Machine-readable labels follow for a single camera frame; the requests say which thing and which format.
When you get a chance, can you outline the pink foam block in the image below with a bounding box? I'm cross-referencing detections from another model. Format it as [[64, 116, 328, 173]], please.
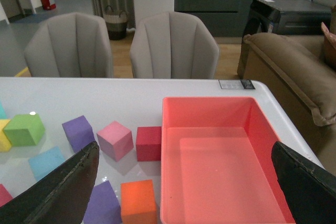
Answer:
[[97, 121, 134, 162]]

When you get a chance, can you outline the grey chair right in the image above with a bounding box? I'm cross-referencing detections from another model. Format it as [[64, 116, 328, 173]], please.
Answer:
[[130, 12, 220, 79]]

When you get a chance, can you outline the green foam block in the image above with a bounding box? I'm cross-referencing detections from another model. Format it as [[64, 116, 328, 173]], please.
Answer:
[[4, 113, 45, 147]]

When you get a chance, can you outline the pink cushion on sofa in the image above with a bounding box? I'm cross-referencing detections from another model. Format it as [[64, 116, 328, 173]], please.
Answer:
[[321, 23, 335, 70]]

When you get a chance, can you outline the red plastic bin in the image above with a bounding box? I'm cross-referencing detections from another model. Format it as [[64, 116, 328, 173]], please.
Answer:
[[160, 97, 294, 223]]

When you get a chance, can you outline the black appliance cabinet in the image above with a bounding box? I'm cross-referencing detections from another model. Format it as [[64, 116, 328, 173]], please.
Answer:
[[236, 0, 333, 79]]

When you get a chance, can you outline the magenta foam block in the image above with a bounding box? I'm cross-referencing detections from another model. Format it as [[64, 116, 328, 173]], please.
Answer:
[[0, 184, 13, 207]]

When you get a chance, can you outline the red foam block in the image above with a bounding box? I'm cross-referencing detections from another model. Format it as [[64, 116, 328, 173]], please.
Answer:
[[136, 126, 162, 162]]

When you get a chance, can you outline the yellow foam block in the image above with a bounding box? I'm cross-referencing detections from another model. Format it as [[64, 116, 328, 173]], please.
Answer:
[[0, 119, 12, 152]]

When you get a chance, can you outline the light blue foam block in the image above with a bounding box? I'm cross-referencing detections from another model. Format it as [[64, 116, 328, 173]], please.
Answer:
[[28, 146, 65, 182]]

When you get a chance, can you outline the orange foam block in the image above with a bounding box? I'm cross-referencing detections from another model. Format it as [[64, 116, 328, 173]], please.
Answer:
[[121, 179, 158, 224]]

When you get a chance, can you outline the purple foam block far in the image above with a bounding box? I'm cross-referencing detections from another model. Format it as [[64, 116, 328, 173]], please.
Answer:
[[62, 115, 95, 153]]

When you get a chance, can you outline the label sticker on table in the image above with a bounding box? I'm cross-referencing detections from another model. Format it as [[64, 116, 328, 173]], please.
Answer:
[[219, 79, 255, 90]]

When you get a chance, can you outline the grey chair left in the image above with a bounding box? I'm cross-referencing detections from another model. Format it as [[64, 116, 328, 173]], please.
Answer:
[[24, 12, 113, 78]]

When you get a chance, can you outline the grey chair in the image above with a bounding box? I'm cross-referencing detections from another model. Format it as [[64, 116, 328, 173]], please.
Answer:
[[24, 12, 113, 78], [130, 12, 220, 79]]

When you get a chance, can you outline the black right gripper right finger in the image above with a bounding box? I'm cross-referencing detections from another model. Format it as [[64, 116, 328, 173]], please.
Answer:
[[271, 142, 335, 223]]

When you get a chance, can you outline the woven basket with handles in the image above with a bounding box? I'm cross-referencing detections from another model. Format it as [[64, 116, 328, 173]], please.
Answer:
[[103, 5, 128, 40]]

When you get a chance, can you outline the brown sofa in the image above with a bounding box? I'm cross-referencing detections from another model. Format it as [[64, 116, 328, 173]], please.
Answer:
[[240, 33, 335, 174]]

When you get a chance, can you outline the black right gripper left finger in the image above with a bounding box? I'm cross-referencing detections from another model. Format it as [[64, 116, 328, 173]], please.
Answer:
[[1, 142, 99, 223]]

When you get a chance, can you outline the teal plastic bin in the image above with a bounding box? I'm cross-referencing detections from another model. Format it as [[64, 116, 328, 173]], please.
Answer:
[[0, 103, 7, 120]]

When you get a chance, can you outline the purple foam block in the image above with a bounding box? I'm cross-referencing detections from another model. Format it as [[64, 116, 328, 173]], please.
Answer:
[[83, 180, 122, 223], [62, 115, 95, 153]]

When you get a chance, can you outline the purple foam block near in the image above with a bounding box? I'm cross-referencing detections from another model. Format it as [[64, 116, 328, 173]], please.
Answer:
[[83, 180, 122, 223]]

